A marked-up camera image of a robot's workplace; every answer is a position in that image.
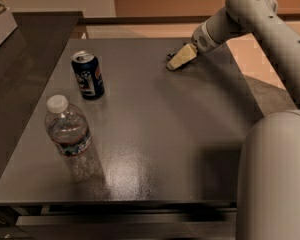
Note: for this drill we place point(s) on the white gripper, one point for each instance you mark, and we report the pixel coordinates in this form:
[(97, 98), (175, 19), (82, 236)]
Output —
[(201, 41)]

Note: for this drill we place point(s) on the dark blueberry rxbar wrapper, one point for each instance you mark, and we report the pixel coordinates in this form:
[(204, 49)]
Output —
[(170, 56)]

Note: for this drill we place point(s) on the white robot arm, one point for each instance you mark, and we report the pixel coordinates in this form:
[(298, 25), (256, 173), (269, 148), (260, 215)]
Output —
[(268, 192)]

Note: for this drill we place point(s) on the blue pepsi can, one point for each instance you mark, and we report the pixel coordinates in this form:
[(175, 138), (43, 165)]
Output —
[(88, 75)]

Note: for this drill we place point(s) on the clear plastic water bottle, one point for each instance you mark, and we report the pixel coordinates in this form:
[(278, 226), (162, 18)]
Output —
[(69, 131)]

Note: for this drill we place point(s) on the dark side counter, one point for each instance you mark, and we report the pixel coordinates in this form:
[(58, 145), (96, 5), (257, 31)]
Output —
[(27, 58)]

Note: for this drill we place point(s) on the white box at left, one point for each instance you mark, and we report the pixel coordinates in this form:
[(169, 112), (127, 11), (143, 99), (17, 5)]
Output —
[(7, 25)]

